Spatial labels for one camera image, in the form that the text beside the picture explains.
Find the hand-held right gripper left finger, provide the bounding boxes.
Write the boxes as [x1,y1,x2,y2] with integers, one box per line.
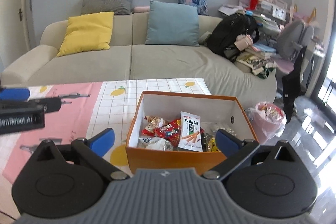
[31,128,130,181]

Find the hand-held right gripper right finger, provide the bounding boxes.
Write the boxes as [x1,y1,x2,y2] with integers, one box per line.
[201,129,302,180]

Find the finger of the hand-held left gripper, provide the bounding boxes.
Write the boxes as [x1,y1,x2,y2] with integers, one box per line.
[0,98,61,113]
[0,88,30,102]

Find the yellow snack packet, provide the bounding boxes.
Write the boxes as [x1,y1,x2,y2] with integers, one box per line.
[207,135,223,152]

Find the dark green snack packet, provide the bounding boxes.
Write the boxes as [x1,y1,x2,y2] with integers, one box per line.
[199,132,211,151]

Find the white carrot-print snack packet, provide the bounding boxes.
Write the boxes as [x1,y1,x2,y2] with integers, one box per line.
[178,111,204,152]

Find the white printed snack packet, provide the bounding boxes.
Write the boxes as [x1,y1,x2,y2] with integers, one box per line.
[138,136,174,151]

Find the red-brown striped snack packet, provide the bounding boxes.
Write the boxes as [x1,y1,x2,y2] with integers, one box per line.
[142,115,171,137]

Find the orange cardboard box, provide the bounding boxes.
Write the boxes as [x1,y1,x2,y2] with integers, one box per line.
[125,91,260,176]

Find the red noodle snack packet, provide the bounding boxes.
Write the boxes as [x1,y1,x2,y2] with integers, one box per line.
[155,120,181,147]

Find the pink and white lemon tablecloth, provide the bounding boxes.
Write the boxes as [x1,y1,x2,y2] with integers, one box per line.
[0,78,212,185]

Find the trash bin with pink bag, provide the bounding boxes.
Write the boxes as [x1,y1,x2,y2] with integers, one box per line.
[245,101,286,146]

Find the cream door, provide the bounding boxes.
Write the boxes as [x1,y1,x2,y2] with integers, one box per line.
[0,0,33,72]

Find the yellow pillow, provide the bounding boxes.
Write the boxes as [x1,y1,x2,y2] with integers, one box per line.
[56,12,115,57]

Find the printed tote bag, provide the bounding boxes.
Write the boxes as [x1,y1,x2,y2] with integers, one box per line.
[235,52,276,80]

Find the black jacket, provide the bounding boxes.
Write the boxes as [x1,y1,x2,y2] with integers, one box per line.
[282,47,307,123]

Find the beige sofa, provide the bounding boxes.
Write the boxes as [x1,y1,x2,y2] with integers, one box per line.
[0,14,277,106]

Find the stack of books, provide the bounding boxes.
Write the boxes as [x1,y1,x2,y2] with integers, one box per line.
[244,40,277,59]

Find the pink folded cloth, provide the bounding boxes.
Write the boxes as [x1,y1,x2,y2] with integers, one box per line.
[235,34,254,51]

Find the black backpack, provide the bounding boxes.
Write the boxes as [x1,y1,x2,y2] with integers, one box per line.
[207,13,260,62]

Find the grey pillow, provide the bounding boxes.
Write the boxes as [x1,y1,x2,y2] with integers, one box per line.
[80,0,133,15]

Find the pink bolster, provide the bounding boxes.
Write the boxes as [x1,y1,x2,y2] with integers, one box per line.
[131,6,150,14]

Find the blue pillow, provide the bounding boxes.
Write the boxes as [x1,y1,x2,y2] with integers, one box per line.
[145,0,200,47]

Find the cluttered desk shelf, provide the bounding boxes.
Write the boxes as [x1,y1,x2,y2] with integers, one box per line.
[219,0,294,33]

